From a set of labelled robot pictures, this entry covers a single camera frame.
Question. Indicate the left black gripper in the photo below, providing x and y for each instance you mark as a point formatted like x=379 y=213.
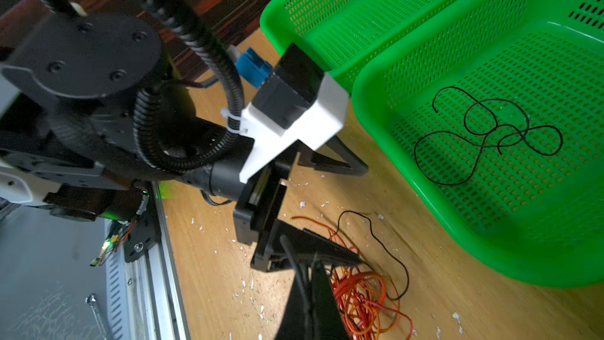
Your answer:
x=259 y=200

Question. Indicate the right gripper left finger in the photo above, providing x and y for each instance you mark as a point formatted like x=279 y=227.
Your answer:
x=297 y=318

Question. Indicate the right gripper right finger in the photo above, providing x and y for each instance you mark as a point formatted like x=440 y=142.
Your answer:
x=325 y=318

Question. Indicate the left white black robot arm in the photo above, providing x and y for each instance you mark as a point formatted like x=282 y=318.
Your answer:
x=93 y=112

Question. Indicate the left green plastic basket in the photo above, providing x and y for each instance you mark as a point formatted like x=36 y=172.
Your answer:
x=342 y=36

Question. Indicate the green plastic basket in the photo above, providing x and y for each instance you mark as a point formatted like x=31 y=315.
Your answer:
x=493 y=111
x=342 y=36

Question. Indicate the middle green plastic basket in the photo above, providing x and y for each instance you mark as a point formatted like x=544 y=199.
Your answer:
x=493 y=111

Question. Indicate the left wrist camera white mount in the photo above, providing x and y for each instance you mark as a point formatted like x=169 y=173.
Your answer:
x=295 y=101

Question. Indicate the aluminium front rail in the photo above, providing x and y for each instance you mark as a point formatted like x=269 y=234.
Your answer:
x=143 y=299

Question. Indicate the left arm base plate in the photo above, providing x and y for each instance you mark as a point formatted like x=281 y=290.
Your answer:
x=133 y=226

